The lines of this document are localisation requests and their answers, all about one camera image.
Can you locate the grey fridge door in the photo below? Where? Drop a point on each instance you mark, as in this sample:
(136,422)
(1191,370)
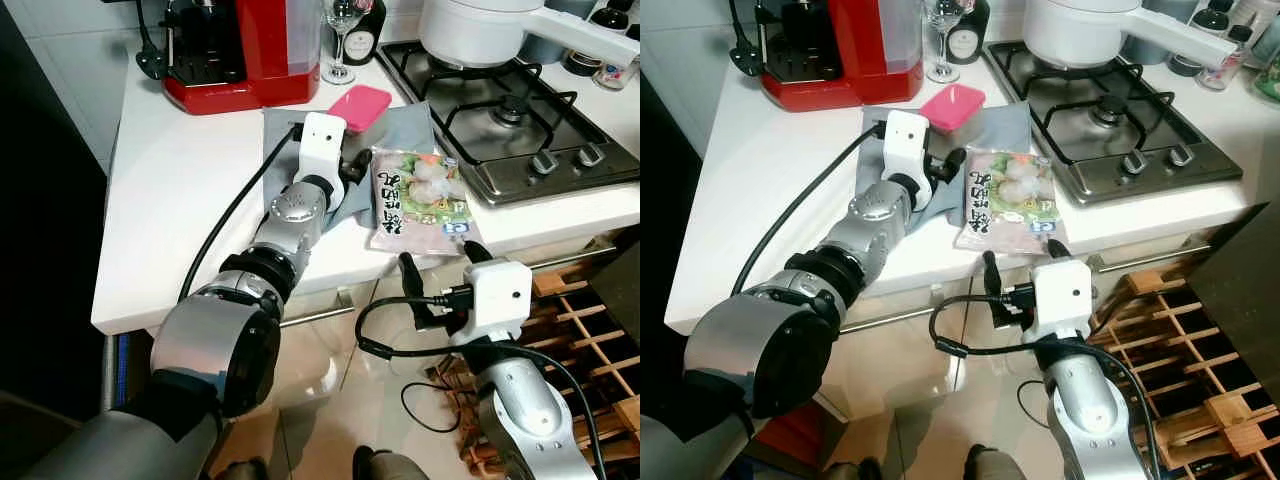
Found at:
(620,290)
(1240,280)

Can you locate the dark glass jar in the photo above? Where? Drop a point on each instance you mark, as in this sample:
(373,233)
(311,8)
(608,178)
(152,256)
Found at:
(582,58)
(1195,55)

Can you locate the frozen food bag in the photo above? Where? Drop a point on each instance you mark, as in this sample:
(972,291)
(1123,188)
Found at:
(1010,200)
(420,200)

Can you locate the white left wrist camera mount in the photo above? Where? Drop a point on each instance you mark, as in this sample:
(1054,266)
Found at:
(905,140)
(322,140)

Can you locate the small clear seasoning bottle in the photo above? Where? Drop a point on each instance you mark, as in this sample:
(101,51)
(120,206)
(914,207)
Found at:
(618,75)
(1225,65)

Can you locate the dark glass bottle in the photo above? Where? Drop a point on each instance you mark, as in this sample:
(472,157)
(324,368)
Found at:
(368,40)
(970,40)

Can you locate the steel gas hob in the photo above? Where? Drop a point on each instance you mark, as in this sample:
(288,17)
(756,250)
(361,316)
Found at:
(1150,130)
(560,130)

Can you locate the white saucepan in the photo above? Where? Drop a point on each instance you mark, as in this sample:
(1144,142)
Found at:
(470,30)
(1075,30)

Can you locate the robot left leg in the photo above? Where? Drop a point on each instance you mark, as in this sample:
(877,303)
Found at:
(245,470)
(855,470)

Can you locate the wooden wine rack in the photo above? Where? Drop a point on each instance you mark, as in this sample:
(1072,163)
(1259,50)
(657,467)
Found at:
(1180,340)
(580,310)

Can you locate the red coffee machine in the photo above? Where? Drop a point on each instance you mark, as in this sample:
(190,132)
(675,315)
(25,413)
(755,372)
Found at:
(280,60)
(880,50)

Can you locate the red orange storage box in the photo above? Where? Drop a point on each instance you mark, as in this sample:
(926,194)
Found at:
(795,435)

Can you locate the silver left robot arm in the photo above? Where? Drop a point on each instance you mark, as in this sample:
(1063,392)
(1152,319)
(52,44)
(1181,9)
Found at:
(215,345)
(760,350)

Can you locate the grey cloth mat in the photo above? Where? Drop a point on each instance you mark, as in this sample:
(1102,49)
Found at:
(1005,125)
(405,125)

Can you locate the clear wine glass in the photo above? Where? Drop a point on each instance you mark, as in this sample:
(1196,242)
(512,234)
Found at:
(942,15)
(343,15)

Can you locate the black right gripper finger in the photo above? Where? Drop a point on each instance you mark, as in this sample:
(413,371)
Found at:
(991,272)
(473,253)
(408,275)
(1054,251)

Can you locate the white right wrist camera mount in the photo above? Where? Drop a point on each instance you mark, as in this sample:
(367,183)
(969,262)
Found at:
(500,295)
(1060,295)

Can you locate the robot leg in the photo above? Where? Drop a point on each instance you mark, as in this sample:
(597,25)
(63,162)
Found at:
(390,468)
(1000,468)
(245,470)
(855,470)

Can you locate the robot right leg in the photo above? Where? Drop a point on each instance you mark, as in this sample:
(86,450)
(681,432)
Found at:
(390,468)
(1000,468)

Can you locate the black coffee machine plug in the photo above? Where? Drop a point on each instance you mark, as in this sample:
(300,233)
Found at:
(150,62)
(745,60)

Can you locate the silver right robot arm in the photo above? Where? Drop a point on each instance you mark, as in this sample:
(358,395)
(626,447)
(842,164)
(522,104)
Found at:
(530,410)
(1090,410)

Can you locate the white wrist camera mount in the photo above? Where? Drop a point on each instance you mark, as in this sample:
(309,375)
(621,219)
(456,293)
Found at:
(322,140)
(500,295)
(1060,295)
(905,140)

